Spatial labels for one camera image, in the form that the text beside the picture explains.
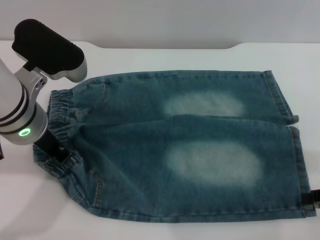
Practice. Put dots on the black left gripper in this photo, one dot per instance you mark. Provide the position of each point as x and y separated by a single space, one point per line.
48 146

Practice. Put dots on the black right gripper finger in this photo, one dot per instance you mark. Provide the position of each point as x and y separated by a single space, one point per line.
317 204
310 197

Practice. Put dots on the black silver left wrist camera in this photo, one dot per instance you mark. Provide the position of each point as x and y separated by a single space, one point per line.
48 51

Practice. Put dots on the blue denim shorts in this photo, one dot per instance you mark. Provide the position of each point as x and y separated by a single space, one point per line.
160 150

